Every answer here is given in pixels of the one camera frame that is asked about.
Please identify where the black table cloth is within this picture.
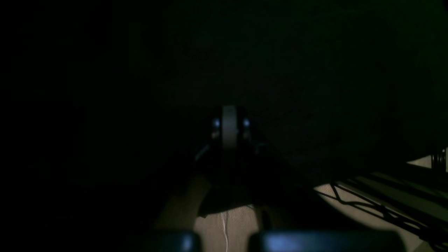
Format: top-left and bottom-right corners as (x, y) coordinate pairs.
(1, 0), (447, 187)

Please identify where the left gripper left finger camera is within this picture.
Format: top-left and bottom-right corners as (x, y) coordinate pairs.
(195, 112), (222, 161)

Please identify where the left gripper right finger camera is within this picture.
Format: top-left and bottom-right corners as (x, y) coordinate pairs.
(238, 112), (267, 156)

